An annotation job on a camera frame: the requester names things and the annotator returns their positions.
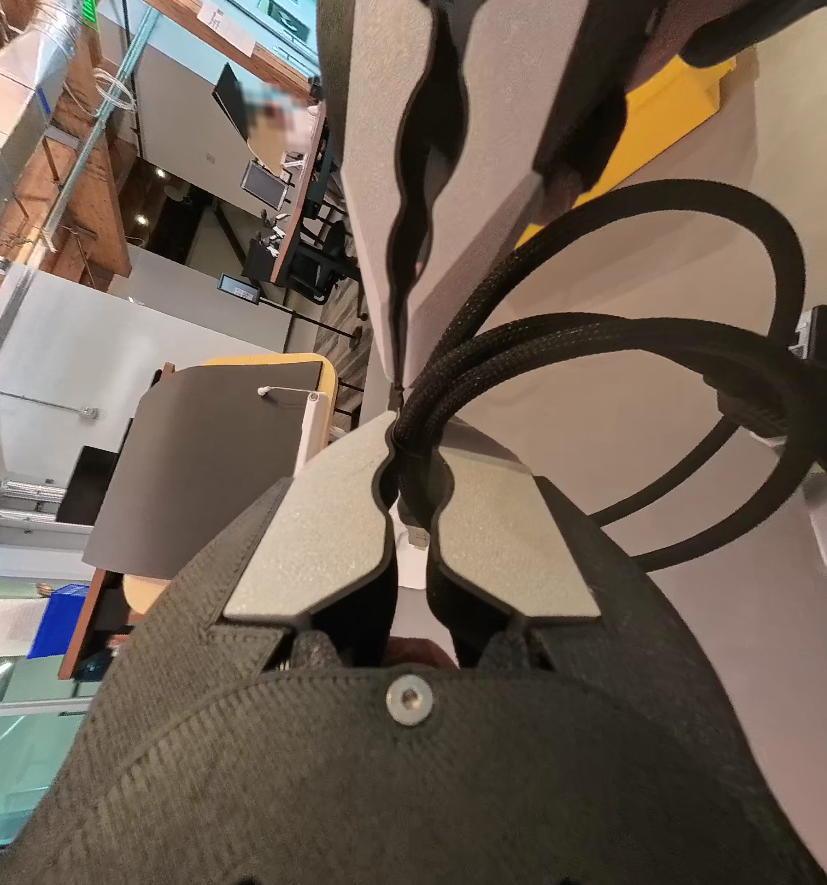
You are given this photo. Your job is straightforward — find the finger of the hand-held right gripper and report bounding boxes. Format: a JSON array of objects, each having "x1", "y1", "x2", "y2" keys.
[
  {"x1": 405, "y1": 0, "x2": 581, "y2": 388},
  {"x1": 317, "y1": 0, "x2": 435, "y2": 384}
]

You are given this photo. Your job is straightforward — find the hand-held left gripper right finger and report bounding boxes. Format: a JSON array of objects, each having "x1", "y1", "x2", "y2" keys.
[{"x1": 427, "y1": 446, "x2": 601, "y2": 666}]

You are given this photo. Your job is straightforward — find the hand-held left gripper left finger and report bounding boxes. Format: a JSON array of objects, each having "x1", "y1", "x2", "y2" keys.
[{"x1": 223, "y1": 411, "x2": 398, "y2": 666}]

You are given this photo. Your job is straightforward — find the black braided hdmi cable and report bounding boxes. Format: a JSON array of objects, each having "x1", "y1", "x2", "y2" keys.
[{"x1": 386, "y1": 181, "x2": 811, "y2": 575}]

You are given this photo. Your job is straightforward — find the yellow plastic bin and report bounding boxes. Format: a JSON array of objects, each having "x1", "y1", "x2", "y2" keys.
[{"x1": 517, "y1": 55, "x2": 738, "y2": 250}]

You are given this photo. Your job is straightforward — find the small silver screen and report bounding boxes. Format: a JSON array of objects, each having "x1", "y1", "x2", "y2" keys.
[{"x1": 240, "y1": 160, "x2": 290, "y2": 212}]

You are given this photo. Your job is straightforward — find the long wooden desk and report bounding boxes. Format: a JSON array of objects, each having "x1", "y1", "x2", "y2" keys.
[{"x1": 270, "y1": 104, "x2": 328, "y2": 284}]

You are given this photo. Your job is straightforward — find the black monitor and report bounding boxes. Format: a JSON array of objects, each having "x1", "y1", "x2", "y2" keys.
[
  {"x1": 213, "y1": 62, "x2": 248, "y2": 136},
  {"x1": 55, "y1": 446, "x2": 120, "y2": 526}
]

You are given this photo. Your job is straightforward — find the white paper sign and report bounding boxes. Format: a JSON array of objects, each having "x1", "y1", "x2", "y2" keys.
[{"x1": 198, "y1": 0, "x2": 255, "y2": 56}]

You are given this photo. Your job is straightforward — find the wooden board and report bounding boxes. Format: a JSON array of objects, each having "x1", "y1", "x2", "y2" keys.
[{"x1": 123, "y1": 353, "x2": 338, "y2": 613}]

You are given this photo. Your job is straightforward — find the blue bin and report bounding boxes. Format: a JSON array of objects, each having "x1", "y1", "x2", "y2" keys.
[{"x1": 28, "y1": 584, "x2": 89, "y2": 660}]

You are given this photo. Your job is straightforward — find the smooth silver pipes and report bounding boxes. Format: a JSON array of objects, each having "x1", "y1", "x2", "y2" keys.
[{"x1": 0, "y1": 470, "x2": 65, "y2": 533}]

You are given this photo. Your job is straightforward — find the white box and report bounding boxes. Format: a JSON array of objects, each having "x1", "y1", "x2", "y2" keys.
[{"x1": 0, "y1": 598, "x2": 48, "y2": 658}]

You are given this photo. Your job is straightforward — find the dark wall frame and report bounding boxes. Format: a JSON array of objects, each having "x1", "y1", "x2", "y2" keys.
[{"x1": 264, "y1": 0, "x2": 317, "y2": 35}]

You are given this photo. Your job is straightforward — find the wooden desk with black frame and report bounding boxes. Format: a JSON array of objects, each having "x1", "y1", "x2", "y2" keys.
[{"x1": 59, "y1": 570, "x2": 138, "y2": 682}]

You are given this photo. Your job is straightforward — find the silver spiral air duct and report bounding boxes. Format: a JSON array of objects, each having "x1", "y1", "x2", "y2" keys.
[{"x1": 36, "y1": 0, "x2": 86, "y2": 42}]

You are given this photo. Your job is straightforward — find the rectangular metal duct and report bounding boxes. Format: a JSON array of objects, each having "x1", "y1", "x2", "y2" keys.
[{"x1": 0, "y1": 31, "x2": 76, "y2": 239}]

